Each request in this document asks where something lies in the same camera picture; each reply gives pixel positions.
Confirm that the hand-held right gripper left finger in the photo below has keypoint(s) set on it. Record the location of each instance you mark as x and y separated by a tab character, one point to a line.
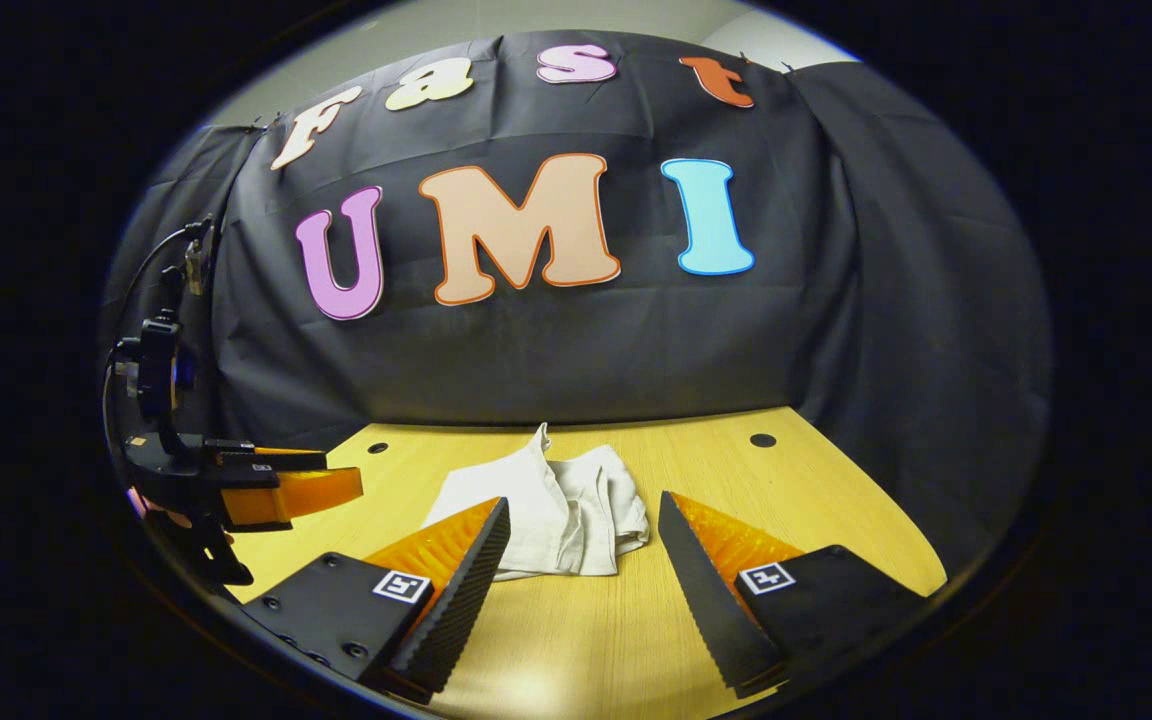
466	590

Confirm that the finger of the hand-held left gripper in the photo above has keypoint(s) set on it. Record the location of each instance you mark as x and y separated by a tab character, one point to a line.
306	495
266	456

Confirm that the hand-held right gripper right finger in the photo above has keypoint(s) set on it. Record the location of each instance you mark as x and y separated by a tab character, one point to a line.
706	600

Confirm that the white jeans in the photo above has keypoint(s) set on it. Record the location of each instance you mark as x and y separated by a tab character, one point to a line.
576	510

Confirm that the black backdrop cloth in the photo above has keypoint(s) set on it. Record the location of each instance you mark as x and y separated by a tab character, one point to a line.
586	350

